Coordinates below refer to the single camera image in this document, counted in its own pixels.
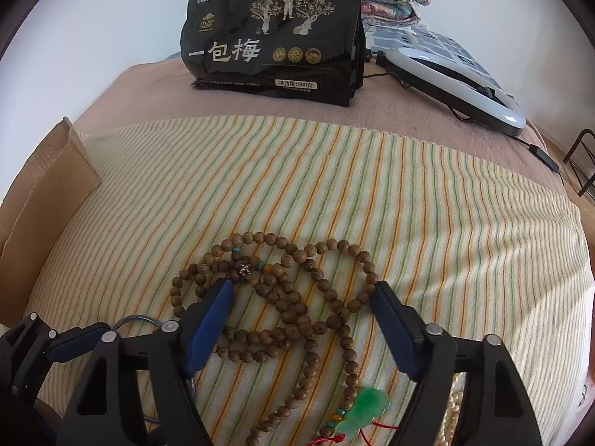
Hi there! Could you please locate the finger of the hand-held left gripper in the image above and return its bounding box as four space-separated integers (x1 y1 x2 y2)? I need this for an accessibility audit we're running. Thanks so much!
0 311 112 403

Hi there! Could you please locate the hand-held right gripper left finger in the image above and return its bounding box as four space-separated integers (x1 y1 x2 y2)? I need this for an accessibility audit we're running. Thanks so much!
56 279 235 446

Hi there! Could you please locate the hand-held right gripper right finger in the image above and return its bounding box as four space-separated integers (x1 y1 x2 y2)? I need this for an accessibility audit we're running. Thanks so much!
369 280 544 446

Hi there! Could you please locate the thin black bangle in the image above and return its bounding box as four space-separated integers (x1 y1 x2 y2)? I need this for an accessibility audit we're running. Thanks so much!
112 314 163 335

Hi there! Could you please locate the wooden bead necklace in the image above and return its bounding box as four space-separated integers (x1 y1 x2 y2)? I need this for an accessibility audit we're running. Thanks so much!
170 231 379 446

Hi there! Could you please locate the green jade pendant red cord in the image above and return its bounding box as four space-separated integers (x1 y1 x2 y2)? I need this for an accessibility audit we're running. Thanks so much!
311 387 401 446

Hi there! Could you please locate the pearl necklace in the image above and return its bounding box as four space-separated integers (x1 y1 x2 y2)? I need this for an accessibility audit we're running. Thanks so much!
441 374 467 446

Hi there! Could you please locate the cardboard box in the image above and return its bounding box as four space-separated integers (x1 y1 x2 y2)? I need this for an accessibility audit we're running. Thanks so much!
0 118 102 326

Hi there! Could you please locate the striped cloth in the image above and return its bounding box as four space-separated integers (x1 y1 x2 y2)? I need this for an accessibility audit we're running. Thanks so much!
35 116 595 446

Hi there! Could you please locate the tan blanket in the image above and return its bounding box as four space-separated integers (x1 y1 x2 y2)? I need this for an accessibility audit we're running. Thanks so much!
0 51 582 326

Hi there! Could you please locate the black metal clothes rack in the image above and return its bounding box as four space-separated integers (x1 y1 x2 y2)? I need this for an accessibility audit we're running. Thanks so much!
563 129 595 198

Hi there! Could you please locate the black snack bag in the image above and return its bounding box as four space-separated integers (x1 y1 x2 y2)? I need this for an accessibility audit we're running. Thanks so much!
180 0 368 109

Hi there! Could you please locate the black power cable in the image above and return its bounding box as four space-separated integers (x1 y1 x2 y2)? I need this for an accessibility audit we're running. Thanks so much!
365 49 565 187

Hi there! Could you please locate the white ring light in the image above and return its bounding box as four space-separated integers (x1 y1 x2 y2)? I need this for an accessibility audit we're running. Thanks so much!
376 46 527 138

